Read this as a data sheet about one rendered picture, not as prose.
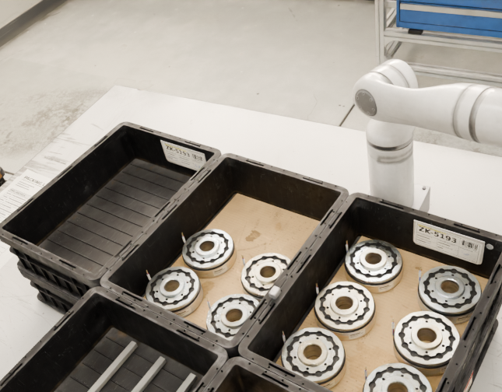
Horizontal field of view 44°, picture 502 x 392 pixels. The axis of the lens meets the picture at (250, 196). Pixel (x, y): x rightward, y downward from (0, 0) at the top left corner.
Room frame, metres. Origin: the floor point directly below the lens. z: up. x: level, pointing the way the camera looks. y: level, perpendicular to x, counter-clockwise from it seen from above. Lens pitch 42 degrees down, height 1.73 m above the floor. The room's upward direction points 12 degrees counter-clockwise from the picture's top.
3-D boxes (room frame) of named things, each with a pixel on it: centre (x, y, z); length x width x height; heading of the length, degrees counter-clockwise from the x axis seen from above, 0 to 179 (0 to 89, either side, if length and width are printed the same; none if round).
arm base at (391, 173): (0.96, -0.30, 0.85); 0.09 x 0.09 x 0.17; 45
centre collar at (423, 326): (0.55, -0.23, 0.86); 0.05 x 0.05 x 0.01
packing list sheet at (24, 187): (1.26, 0.63, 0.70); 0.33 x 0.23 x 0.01; 143
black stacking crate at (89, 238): (1.00, 0.28, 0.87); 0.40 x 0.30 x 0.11; 138
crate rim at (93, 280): (1.00, 0.28, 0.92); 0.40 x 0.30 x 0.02; 138
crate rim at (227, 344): (0.80, 0.05, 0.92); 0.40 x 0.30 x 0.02; 138
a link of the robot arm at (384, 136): (0.97, -0.30, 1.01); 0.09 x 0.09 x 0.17; 31
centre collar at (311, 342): (0.56, -0.05, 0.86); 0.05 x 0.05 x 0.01
